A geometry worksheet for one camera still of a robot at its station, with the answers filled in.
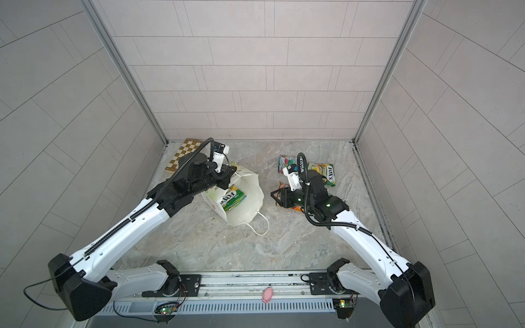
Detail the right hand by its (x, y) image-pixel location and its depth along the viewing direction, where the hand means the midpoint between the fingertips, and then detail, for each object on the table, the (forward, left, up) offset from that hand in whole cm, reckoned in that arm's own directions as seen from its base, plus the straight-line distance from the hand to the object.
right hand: (273, 195), depth 74 cm
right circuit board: (-33, -22, -20) cm, 44 cm away
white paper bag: (+6, +14, -15) cm, 21 cm away
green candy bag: (+7, +18, -13) cm, 23 cm away
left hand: (+7, +11, +10) cm, 16 cm away
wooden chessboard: (+42, +45, -14) cm, 63 cm away
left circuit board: (-31, +37, -16) cm, 51 cm away
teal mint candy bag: (+29, -7, -15) cm, 33 cm away
